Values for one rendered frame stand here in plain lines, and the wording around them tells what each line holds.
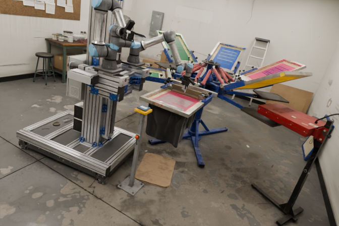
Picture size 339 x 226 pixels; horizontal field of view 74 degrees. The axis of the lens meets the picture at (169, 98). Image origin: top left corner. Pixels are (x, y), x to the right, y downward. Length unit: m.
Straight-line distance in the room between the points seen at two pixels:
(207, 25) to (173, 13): 1.17
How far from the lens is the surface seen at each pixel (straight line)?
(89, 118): 2.82
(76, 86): 2.73
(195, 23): 7.13
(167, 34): 2.59
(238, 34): 6.78
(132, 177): 2.64
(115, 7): 2.17
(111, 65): 2.26
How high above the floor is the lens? 1.84
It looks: 20 degrees down
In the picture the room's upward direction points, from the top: 12 degrees clockwise
